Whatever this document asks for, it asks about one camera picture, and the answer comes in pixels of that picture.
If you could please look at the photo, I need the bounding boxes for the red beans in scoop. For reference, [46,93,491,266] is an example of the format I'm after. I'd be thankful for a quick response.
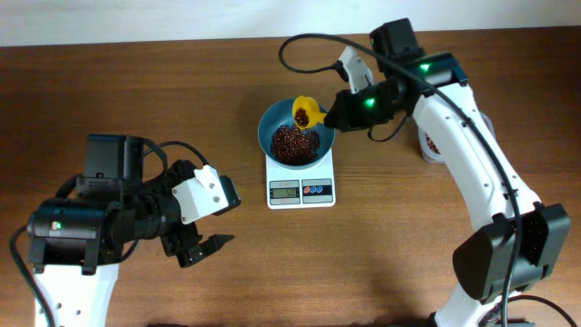
[294,108,310,129]

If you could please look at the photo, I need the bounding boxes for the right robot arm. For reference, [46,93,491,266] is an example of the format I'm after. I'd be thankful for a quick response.
[325,19,570,326]

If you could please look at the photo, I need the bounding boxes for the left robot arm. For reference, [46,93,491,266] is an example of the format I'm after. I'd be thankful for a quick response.
[22,134,241,326]

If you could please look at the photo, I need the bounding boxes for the red beans in bowl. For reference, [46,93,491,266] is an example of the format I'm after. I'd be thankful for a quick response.
[271,125,320,165]

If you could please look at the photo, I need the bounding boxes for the yellow plastic measuring scoop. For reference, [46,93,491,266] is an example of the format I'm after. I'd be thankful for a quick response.
[291,95,326,130]

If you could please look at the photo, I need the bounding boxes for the white digital kitchen scale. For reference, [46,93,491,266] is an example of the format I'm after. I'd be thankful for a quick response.
[266,150,336,210]

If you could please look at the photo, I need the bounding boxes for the clear plastic container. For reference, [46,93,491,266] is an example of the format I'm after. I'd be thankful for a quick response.
[418,113,496,164]

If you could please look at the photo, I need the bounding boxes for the teal blue bowl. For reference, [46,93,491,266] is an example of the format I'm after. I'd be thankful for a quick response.
[258,98,335,166]

